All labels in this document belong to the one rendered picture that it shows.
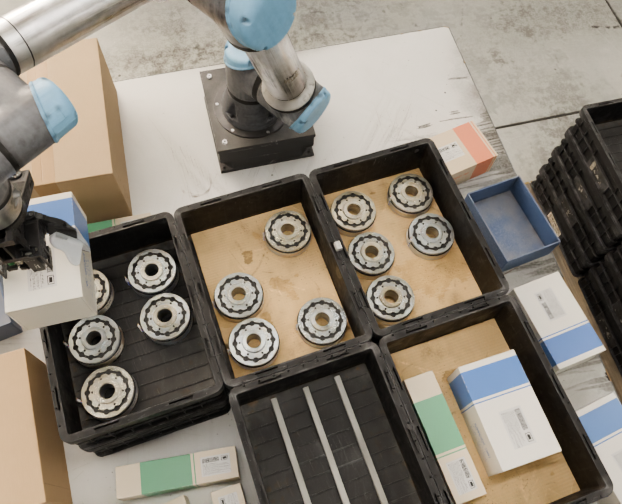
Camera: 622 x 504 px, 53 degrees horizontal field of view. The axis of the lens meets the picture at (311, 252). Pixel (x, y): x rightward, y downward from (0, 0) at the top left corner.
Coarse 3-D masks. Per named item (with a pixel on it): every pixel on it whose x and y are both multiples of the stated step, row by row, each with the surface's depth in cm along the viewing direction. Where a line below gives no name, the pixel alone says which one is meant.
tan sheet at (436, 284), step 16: (336, 192) 144; (368, 192) 144; (384, 192) 145; (384, 208) 143; (432, 208) 143; (384, 224) 141; (400, 224) 141; (400, 240) 140; (368, 256) 137; (400, 256) 138; (416, 256) 138; (448, 256) 138; (400, 272) 136; (416, 272) 136; (432, 272) 136; (448, 272) 137; (464, 272) 137; (416, 288) 135; (432, 288) 135; (448, 288) 135; (464, 288) 135; (416, 304) 133; (432, 304) 133; (448, 304) 133
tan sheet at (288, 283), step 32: (256, 224) 140; (224, 256) 136; (256, 256) 136; (320, 256) 137; (288, 288) 133; (320, 288) 134; (224, 320) 130; (288, 320) 130; (320, 320) 131; (288, 352) 127
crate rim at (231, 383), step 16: (304, 176) 134; (240, 192) 132; (256, 192) 132; (192, 208) 129; (320, 208) 131; (176, 224) 128; (320, 224) 130; (192, 256) 125; (336, 256) 128; (192, 272) 123; (352, 288) 123; (208, 320) 119; (368, 336) 119; (320, 352) 117; (224, 368) 115; (288, 368) 116; (240, 384) 114
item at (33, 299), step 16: (32, 208) 105; (48, 208) 105; (64, 208) 105; (80, 208) 111; (80, 224) 108; (48, 240) 103; (64, 256) 102; (16, 272) 100; (32, 272) 100; (48, 272) 100; (64, 272) 100; (80, 272) 101; (16, 288) 99; (32, 288) 99; (48, 288) 99; (64, 288) 99; (80, 288) 99; (16, 304) 98; (32, 304) 98; (48, 304) 98; (64, 304) 100; (80, 304) 101; (96, 304) 107; (16, 320) 101; (32, 320) 102; (48, 320) 104; (64, 320) 105
